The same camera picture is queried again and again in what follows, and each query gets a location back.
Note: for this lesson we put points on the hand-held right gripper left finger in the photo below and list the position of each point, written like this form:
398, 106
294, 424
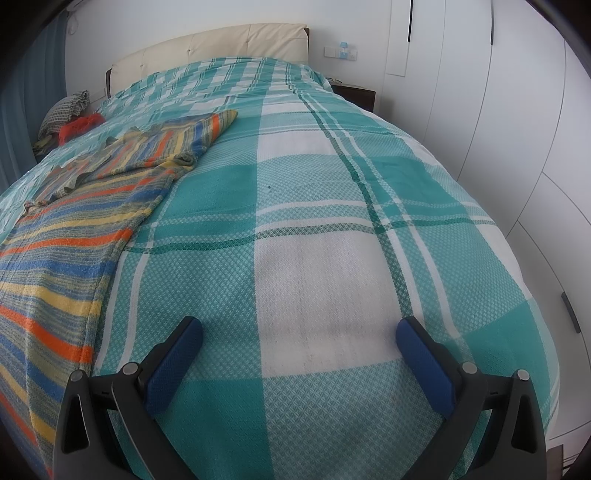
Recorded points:
173, 364

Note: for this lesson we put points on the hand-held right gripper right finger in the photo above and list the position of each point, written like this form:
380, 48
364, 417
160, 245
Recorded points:
425, 364

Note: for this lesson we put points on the striped knit sweater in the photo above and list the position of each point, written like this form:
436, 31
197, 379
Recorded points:
69, 240

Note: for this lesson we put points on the grey striped clothes pile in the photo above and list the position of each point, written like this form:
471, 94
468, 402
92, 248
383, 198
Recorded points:
62, 110

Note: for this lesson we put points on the teal checked blanket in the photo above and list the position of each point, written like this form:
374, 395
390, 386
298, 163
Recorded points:
323, 230

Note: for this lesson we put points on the white wardrobe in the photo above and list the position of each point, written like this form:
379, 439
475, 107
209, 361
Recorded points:
508, 138

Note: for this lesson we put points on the red cloth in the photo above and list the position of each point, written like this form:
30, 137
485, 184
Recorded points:
78, 127

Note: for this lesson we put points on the dark wooden nightstand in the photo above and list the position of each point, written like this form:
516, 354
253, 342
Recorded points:
353, 94

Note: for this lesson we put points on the blue curtain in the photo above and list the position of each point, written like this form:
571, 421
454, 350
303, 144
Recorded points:
27, 106

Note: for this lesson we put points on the cream padded headboard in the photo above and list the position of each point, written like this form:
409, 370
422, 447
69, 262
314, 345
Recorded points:
207, 53

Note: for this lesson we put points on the white wall switch panel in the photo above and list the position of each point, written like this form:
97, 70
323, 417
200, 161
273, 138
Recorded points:
341, 50

